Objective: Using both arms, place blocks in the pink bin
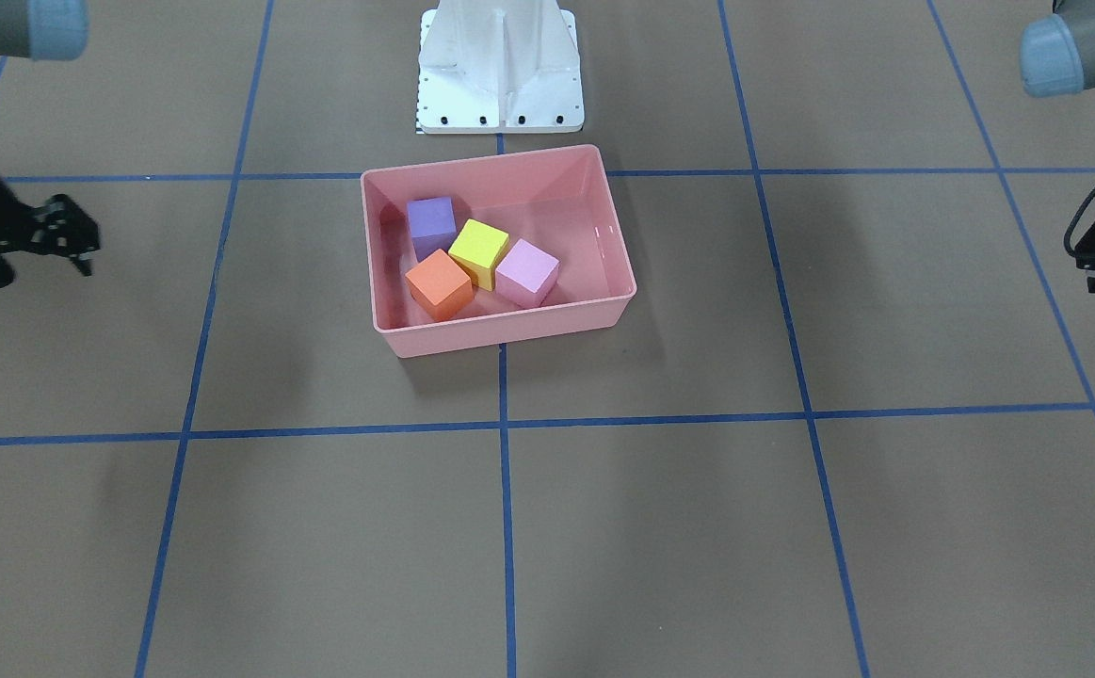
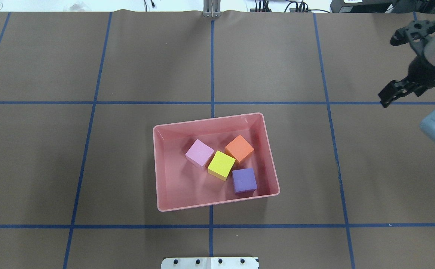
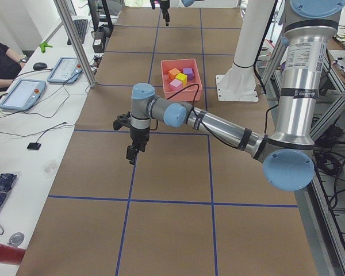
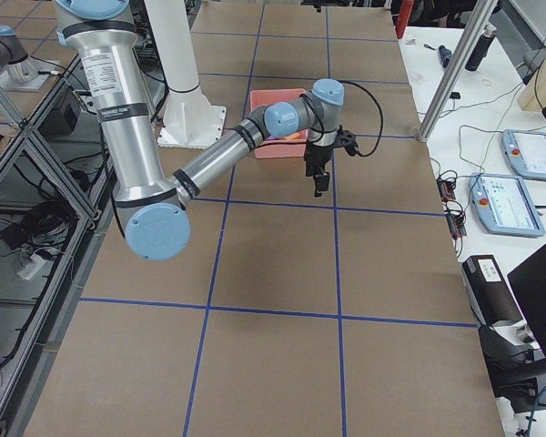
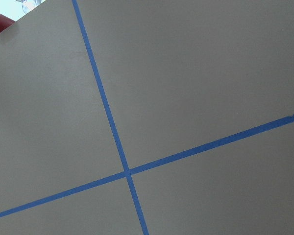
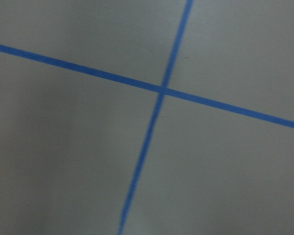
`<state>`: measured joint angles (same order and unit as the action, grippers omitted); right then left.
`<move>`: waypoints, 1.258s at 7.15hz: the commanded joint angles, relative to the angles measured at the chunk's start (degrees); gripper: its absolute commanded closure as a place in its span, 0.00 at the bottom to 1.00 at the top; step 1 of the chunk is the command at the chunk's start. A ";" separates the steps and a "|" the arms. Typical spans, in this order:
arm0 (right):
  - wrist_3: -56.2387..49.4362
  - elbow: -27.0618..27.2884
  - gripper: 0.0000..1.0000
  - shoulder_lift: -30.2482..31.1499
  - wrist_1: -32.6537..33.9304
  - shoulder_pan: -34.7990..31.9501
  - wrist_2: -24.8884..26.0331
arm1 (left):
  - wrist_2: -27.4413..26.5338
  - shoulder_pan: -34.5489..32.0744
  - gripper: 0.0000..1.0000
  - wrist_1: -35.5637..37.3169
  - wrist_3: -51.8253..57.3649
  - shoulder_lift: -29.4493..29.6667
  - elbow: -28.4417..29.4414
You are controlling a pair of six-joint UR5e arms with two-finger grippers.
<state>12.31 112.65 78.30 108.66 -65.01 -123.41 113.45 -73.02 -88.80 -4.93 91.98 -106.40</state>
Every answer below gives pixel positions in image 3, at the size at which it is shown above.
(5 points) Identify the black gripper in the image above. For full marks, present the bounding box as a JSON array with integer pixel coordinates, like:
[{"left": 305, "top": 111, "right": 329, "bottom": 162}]
[
  {"left": 159, "top": 0, "right": 170, "bottom": 26},
  {"left": 126, "top": 128, "right": 150, "bottom": 165}
]

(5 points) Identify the orange foam cube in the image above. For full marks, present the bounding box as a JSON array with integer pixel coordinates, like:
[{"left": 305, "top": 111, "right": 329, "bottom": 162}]
[{"left": 168, "top": 68, "right": 181, "bottom": 81}]

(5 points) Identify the pink plastic bin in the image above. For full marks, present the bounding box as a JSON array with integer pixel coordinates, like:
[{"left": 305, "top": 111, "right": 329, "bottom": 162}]
[{"left": 161, "top": 59, "right": 202, "bottom": 102}]

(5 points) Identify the purple foam cube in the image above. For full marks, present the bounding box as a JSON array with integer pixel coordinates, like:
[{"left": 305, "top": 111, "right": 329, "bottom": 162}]
[{"left": 183, "top": 67, "right": 194, "bottom": 81}]

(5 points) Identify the yellow foam cube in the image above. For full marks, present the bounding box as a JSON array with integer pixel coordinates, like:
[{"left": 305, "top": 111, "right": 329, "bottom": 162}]
[{"left": 176, "top": 73, "right": 187, "bottom": 87}]

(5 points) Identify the pink foam cube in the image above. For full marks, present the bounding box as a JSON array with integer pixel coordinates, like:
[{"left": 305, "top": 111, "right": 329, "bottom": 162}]
[{"left": 169, "top": 79, "right": 183, "bottom": 91}]

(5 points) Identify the black box device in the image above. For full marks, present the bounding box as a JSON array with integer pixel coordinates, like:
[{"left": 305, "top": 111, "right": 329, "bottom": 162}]
[{"left": 93, "top": 26, "right": 113, "bottom": 53}]

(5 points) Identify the black keyboard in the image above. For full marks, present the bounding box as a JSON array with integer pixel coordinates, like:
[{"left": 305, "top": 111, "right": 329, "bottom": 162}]
[{"left": 73, "top": 19, "right": 89, "bottom": 44}]

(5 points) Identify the small black square device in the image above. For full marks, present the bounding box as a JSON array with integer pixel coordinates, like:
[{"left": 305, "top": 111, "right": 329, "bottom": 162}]
[{"left": 26, "top": 142, "right": 41, "bottom": 151}]

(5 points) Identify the far teach pendant tablet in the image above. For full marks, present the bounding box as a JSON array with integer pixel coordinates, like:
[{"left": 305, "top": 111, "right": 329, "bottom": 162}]
[{"left": 47, "top": 57, "right": 83, "bottom": 84}]

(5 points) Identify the teach pendant tablet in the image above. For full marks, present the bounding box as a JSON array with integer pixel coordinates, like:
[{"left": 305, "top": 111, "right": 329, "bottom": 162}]
[
  {"left": 47, "top": 57, "right": 83, "bottom": 84},
  {"left": 0, "top": 79, "right": 47, "bottom": 111}
]

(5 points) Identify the near teach pendant tablet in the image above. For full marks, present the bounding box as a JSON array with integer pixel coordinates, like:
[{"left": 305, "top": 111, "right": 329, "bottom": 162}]
[{"left": 0, "top": 79, "right": 47, "bottom": 111}]

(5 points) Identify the black computer mouse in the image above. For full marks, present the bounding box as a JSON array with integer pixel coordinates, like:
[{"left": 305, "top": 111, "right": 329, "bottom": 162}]
[{"left": 33, "top": 62, "right": 48, "bottom": 71}]

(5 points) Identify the seated person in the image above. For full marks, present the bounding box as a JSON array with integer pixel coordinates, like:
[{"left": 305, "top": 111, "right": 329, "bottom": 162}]
[{"left": 0, "top": 43, "right": 28, "bottom": 91}]

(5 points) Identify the red cylinder bottle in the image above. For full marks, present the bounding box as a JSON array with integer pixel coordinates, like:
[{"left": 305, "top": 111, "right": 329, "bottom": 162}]
[{"left": 0, "top": 243, "right": 26, "bottom": 265}]

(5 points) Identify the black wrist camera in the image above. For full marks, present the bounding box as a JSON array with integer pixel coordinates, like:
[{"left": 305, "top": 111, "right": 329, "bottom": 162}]
[
  {"left": 113, "top": 112, "right": 131, "bottom": 131},
  {"left": 150, "top": 0, "right": 159, "bottom": 10}
]

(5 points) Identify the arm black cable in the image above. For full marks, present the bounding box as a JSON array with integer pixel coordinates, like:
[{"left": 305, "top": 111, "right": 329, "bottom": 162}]
[{"left": 149, "top": 83, "right": 279, "bottom": 150}]

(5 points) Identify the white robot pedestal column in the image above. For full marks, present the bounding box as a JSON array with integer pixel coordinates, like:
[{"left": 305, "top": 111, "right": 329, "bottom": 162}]
[{"left": 216, "top": 0, "right": 277, "bottom": 102}]

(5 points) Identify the aluminium frame post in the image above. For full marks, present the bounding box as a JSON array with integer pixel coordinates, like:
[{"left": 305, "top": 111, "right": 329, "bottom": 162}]
[{"left": 54, "top": 0, "right": 96, "bottom": 88}]

